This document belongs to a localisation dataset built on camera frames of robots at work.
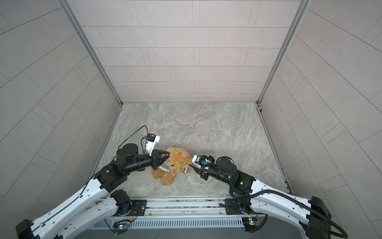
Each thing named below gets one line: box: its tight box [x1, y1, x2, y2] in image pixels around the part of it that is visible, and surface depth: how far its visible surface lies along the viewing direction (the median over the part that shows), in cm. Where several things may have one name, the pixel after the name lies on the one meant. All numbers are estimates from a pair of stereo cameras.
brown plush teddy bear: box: [152, 147, 192, 186], surface depth 68 cm
